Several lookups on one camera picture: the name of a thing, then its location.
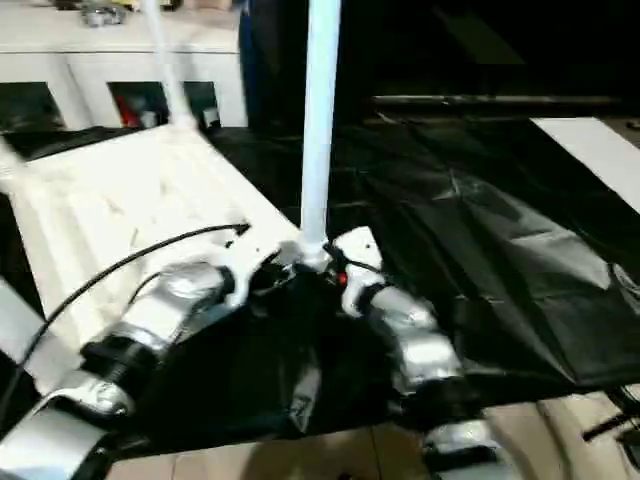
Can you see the black mat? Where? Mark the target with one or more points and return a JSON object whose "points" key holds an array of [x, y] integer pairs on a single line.
{"points": [[475, 225]]}

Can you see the red carton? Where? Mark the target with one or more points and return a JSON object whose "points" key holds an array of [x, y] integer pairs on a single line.
{"points": [[129, 110]]}

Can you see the black white patterned bag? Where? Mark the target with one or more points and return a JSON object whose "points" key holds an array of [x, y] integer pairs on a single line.
{"points": [[102, 14]]}

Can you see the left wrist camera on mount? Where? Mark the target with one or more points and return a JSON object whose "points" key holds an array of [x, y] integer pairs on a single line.
{"points": [[245, 265]]}

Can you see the white plastic table top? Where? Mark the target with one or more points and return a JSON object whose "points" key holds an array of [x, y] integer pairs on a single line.
{"points": [[150, 200]]}

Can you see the white plastic table leg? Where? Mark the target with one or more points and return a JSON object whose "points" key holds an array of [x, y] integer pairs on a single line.
{"points": [[167, 70], [10, 160], [20, 330], [320, 125]]}

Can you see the pink soft toy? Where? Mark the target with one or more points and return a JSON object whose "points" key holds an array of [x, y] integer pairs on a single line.
{"points": [[215, 4]]}

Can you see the dark metal bar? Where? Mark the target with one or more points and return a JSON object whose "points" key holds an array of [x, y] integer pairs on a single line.
{"points": [[500, 100]]}

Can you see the white sideboard cabinet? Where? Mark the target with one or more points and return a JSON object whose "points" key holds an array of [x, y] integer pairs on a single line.
{"points": [[75, 55]]}

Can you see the white paper sheet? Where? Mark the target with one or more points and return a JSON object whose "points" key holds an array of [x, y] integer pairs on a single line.
{"points": [[595, 150]]}

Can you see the blue upright panel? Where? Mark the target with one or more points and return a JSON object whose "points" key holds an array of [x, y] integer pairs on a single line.
{"points": [[252, 65]]}

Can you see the white cup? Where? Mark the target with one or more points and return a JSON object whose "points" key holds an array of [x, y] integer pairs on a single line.
{"points": [[148, 117], [211, 116]]}

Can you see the dark bottle yellow label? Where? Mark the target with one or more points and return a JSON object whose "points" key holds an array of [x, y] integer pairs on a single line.
{"points": [[131, 4], [167, 4]]}

